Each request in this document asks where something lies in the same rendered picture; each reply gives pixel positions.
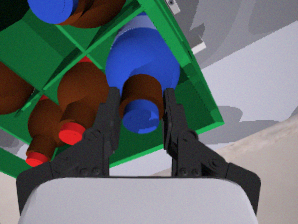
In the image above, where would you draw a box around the brown bottle with blue cap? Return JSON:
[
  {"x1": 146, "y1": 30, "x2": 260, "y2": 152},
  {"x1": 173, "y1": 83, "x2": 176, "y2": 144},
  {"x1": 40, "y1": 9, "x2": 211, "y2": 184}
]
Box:
[{"x1": 27, "y1": 0, "x2": 127, "y2": 29}]

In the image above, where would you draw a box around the green crate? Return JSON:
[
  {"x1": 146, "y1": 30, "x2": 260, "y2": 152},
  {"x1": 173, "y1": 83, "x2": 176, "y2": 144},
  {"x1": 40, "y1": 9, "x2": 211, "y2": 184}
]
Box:
[{"x1": 0, "y1": 0, "x2": 225, "y2": 168}]

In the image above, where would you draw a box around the blue bottle with light blue label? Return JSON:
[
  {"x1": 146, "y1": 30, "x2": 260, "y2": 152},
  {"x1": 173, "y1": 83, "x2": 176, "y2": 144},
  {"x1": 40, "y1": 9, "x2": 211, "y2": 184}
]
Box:
[{"x1": 105, "y1": 12, "x2": 180, "y2": 134}]

